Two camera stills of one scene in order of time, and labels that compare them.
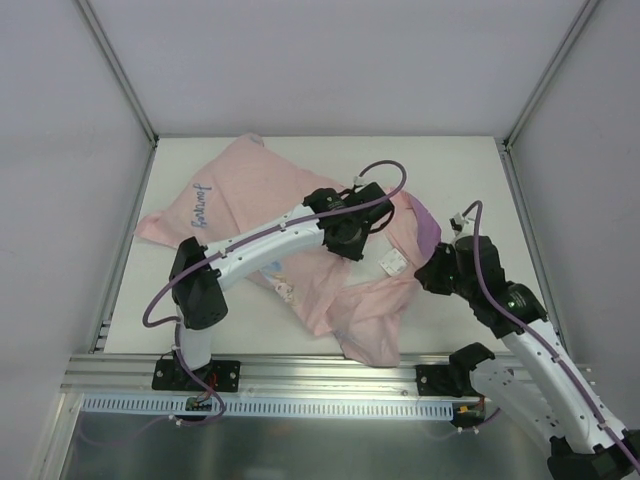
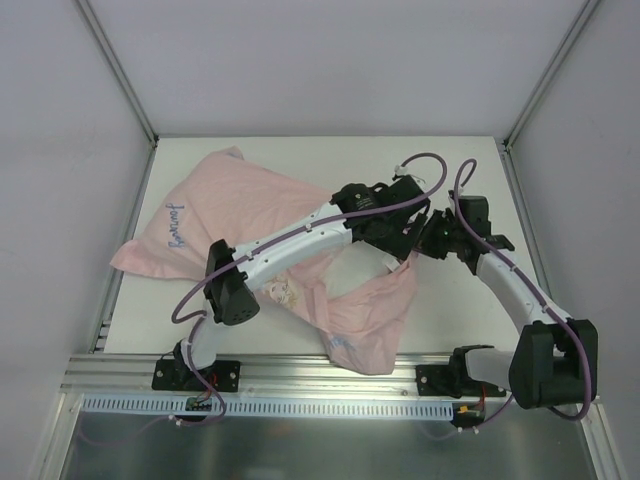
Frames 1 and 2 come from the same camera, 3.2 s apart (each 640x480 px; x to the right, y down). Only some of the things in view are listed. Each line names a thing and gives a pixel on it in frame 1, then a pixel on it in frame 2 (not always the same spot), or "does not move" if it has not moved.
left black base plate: [220, 375] does not move
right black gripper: [431, 273] → [435, 240]
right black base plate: [445, 380] does not move
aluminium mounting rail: [262, 375] does not move
